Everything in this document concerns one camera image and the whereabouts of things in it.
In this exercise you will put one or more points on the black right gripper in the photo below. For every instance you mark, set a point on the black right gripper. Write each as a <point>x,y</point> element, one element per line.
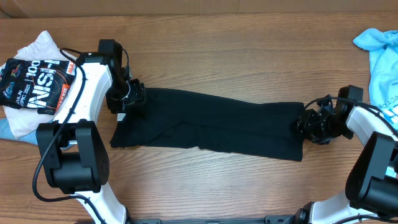
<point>304,122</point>

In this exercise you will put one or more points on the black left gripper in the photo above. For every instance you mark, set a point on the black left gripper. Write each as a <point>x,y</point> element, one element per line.
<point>138,93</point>

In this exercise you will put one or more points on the light blue t-shirt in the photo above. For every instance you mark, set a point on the light blue t-shirt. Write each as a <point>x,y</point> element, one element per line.
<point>382,48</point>

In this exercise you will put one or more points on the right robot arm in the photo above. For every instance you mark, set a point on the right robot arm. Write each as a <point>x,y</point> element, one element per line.
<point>371,187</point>

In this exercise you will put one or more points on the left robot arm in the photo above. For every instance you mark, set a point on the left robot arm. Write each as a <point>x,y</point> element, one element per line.
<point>74,162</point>

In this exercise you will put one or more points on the black printed folded t-shirt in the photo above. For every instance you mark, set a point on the black printed folded t-shirt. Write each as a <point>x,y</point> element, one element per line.
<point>40,85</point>

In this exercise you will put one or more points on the beige folded garment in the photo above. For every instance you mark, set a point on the beige folded garment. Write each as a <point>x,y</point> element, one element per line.
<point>20,124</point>

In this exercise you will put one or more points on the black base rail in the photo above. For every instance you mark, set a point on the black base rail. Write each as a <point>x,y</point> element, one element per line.
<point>269,219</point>

